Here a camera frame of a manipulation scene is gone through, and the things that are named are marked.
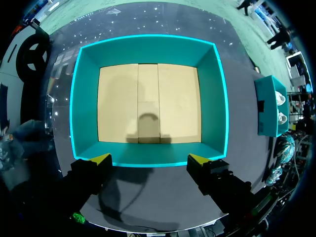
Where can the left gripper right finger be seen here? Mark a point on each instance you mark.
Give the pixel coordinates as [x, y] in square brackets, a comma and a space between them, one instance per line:
[212, 177]

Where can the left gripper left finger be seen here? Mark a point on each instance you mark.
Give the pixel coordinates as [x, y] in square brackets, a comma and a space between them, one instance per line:
[91, 172]

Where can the white and navy sneaker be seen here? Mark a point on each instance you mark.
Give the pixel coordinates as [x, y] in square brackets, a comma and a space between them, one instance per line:
[283, 118]

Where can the teal shoebox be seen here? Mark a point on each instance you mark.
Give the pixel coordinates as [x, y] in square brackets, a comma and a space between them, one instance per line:
[148, 54]
[267, 98]

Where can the person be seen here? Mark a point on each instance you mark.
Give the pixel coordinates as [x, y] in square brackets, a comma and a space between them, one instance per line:
[280, 38]
[244, 6]
[29, 134]

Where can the beige sneaker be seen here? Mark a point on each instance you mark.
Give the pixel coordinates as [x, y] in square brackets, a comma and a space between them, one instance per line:
[280, 97]

